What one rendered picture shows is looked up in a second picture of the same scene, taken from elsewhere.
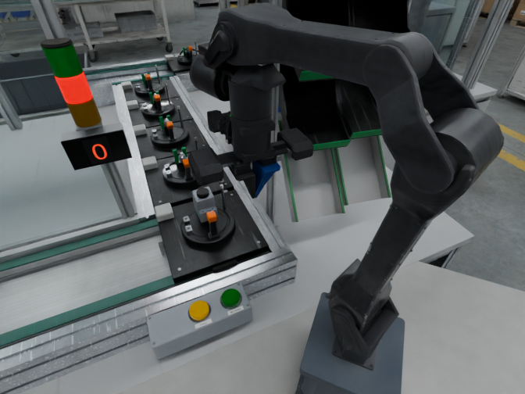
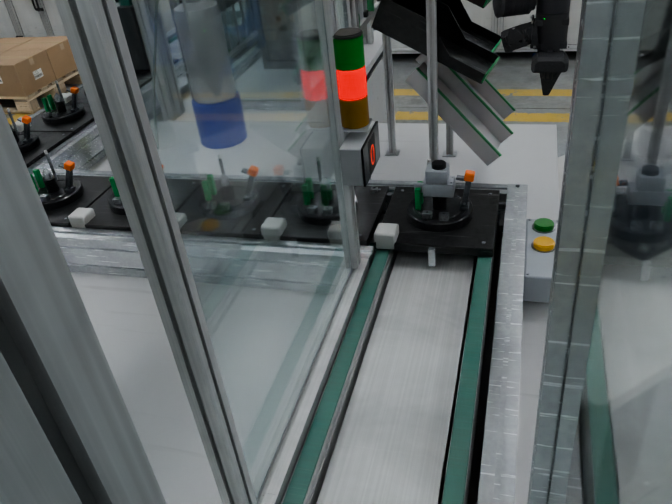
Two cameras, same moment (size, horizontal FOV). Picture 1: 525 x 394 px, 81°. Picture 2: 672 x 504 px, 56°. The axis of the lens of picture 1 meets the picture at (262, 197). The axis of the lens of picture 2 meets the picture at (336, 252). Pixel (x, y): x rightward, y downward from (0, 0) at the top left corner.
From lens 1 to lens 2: 1.16 m
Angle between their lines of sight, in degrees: 38
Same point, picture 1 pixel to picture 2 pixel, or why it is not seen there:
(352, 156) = not seen: hidden behind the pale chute
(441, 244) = (550, 140)
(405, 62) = not seen: outside the picture
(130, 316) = (516, 285)
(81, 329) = (506, 318)
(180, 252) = (460, 238)
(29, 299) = (404, 377)
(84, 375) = (528, 374)
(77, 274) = (398, 334)
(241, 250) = (491, 205)
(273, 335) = not seen: hidden behind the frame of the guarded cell
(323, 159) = (459, 101)
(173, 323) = (545, 262)
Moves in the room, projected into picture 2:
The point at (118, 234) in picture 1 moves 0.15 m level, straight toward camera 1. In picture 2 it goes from (374, 281) to (452, 278)
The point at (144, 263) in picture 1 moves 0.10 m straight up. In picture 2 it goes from (430, 284) to (429, 242)
